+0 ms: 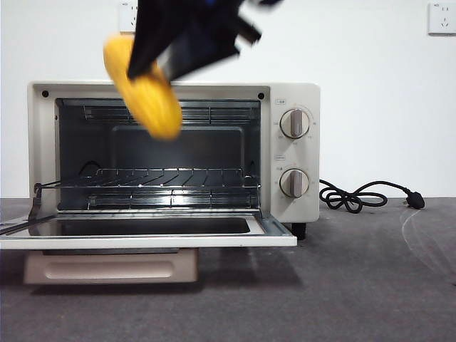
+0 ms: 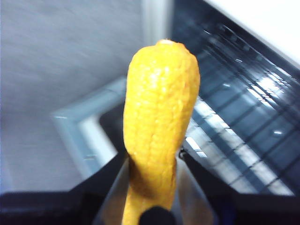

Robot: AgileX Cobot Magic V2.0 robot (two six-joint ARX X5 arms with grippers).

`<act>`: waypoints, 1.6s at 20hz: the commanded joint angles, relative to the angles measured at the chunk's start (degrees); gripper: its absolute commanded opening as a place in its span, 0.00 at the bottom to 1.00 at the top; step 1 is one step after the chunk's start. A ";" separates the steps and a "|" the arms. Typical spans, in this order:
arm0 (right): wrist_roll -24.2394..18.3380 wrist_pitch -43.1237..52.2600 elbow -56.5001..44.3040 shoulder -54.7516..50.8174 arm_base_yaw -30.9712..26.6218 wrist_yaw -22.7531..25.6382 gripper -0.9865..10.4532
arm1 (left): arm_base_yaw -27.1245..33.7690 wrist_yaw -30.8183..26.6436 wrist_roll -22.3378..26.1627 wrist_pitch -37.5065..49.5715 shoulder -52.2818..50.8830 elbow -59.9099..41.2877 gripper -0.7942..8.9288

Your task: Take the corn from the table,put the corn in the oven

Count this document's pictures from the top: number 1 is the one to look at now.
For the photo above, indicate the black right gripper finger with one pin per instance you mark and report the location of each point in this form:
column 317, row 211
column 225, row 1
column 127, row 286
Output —
column 156, row 32
column 199, row 50

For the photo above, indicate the round cream oven knob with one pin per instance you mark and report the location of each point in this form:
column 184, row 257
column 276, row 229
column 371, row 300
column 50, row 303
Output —
column 294, row 182
column 294, row 123

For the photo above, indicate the yellow corn cob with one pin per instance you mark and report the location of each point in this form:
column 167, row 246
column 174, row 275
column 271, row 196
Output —
column 149, row 103

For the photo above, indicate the cream white Toshiba toaster oven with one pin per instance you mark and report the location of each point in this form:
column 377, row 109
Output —
column 314, row 156

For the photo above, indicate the white wall socket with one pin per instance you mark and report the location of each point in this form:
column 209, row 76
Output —
column 442, row 18
column 125, row 18

